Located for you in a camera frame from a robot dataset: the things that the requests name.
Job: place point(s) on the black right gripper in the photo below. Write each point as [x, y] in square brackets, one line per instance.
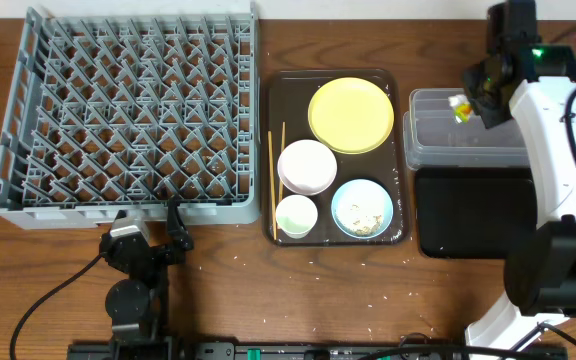
[472, 77]

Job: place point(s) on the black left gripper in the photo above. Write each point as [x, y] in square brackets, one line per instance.
[153, 251]

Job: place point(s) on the green snack wrapper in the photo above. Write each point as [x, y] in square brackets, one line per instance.
[462, 108]

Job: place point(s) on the light green cup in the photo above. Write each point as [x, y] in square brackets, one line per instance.
[296, 216]

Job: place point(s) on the pink bowl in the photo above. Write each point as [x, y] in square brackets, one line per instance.
[307, 167]

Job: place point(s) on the light blue bowl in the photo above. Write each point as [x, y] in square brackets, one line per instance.
[362, 209]

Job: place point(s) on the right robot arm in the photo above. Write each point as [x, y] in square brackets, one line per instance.
[534, 84]

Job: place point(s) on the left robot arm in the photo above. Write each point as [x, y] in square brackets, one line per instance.
[138, 305]

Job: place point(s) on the grey dishwasher rack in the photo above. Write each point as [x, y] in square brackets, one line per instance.
[126, 114]

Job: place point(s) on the black waste tray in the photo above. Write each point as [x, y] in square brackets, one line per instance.
[474, 213]

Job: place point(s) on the clear plastic bin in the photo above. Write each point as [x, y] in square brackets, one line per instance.
[432, 137]

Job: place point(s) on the wooden chopstick left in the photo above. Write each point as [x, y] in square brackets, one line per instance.
[272, 184]

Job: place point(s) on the brown serving tray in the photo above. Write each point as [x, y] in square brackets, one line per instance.
[288, 95]

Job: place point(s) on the yellow plate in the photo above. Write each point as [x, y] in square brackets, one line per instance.
[350, 115]

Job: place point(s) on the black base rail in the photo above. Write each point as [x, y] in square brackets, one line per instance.
[229, 351]

